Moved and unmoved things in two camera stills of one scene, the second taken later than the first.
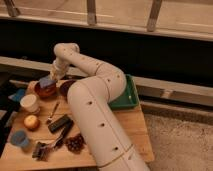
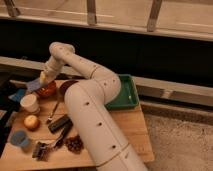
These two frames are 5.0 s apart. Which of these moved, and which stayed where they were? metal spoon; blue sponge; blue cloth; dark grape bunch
Moved: blue sponge
Stayed: dark grape bunch; metal spoon; blue cloth
